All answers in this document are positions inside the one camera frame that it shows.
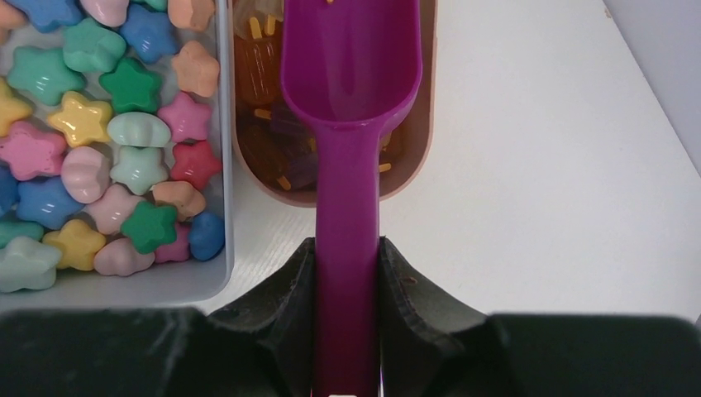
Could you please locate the pink tin of gummy candies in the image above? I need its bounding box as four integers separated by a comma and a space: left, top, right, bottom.
232, 0, 437, 208

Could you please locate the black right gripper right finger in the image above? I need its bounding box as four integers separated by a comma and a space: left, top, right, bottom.
379, 238, 700, 396

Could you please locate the purple plastic scoop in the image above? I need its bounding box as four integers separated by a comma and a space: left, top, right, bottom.
280, 0, 422, 396

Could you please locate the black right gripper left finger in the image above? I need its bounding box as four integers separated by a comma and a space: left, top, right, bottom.
1, 238, 315, 396

